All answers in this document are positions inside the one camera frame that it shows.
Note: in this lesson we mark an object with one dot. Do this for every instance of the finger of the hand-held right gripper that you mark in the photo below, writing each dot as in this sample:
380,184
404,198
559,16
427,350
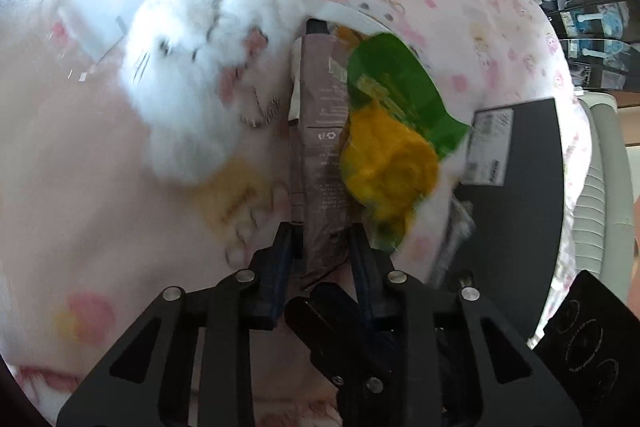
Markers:
320,327

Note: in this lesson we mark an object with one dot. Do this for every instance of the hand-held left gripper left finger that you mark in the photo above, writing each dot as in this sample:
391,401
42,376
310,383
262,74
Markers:
282,257

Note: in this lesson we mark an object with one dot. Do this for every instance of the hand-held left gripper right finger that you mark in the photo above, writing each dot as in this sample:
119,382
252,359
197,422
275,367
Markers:
364,267

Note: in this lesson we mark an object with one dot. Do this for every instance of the yellow corn toy green leaves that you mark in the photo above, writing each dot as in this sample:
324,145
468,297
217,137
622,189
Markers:
395,167

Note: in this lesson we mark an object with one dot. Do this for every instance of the brown paper packet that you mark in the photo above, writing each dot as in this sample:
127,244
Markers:
320,147

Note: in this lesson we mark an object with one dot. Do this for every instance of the black storage box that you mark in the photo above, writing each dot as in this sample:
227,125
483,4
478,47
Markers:
525,207

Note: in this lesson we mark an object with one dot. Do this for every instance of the white plush toy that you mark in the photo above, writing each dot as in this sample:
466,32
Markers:
200,82

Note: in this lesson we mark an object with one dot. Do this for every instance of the white round plate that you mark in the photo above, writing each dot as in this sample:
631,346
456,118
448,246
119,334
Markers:
350,13

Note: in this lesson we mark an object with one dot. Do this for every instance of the pale grey chair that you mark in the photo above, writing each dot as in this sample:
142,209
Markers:
605,187

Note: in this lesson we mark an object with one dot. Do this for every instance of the pink printed blanket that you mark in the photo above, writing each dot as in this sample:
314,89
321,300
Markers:
75,182

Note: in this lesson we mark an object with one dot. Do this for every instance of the dark display shelf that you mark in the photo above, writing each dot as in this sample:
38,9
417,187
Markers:
590,17

